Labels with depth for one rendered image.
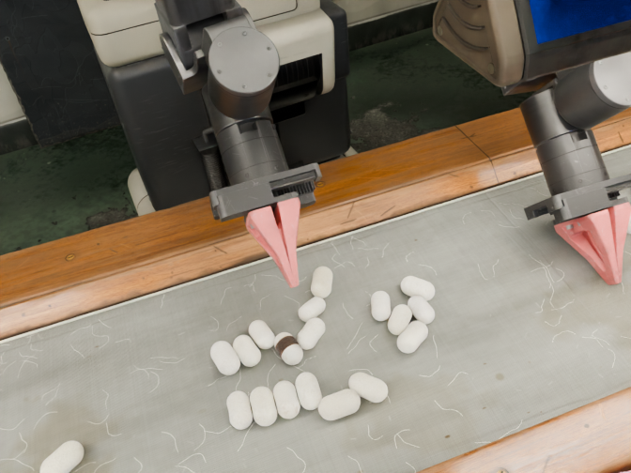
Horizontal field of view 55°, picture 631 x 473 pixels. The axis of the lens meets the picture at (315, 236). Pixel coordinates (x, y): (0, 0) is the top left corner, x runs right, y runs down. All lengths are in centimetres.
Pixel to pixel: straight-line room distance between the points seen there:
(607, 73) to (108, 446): 54
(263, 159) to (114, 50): 79
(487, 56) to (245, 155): 27
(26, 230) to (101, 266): 150
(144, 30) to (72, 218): 100
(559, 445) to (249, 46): 39
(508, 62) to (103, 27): 103
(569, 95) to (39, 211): 190
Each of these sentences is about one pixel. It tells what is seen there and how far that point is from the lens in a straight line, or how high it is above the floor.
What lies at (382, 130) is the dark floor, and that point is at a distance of 227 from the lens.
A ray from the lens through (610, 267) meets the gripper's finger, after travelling 66.
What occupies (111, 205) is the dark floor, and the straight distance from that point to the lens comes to 215.
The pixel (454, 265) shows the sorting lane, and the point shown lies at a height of 74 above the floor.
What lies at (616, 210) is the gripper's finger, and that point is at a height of 82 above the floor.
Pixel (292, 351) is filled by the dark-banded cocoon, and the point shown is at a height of 76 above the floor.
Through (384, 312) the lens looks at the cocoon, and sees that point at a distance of 60.
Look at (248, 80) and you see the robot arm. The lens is 50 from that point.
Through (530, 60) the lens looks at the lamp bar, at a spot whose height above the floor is 105.
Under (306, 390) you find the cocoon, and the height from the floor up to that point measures 76.
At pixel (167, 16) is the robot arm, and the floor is 101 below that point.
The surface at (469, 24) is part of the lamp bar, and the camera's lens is 36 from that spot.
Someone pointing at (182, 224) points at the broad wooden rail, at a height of 76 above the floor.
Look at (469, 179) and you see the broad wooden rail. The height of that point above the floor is 75.
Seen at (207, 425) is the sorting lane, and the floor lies 74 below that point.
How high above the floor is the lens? 121
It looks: 42 degrees down
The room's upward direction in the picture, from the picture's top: 7 degrees counter-clockwise
